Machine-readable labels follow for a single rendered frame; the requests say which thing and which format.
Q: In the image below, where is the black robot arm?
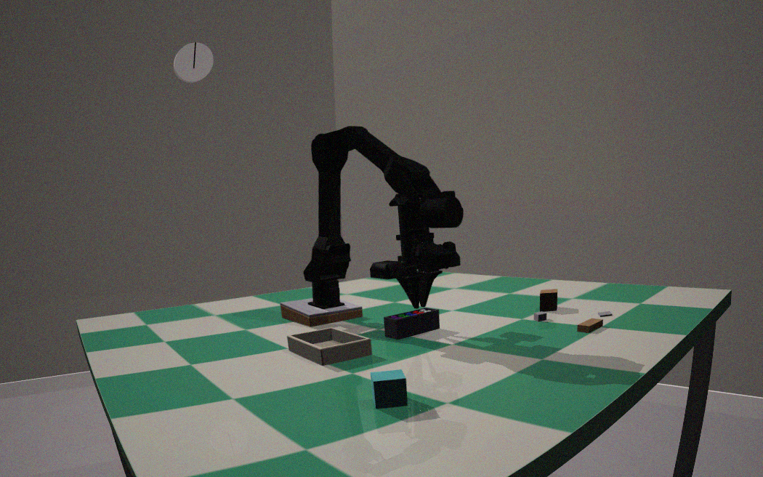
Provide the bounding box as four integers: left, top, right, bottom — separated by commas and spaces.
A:
304, 126, 464, 309

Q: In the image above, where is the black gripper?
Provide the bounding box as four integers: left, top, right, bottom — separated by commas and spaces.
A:
370, 228, 443, 309

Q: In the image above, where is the teal cube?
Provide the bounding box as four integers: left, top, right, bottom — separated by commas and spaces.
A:
371, 369, 408, 409

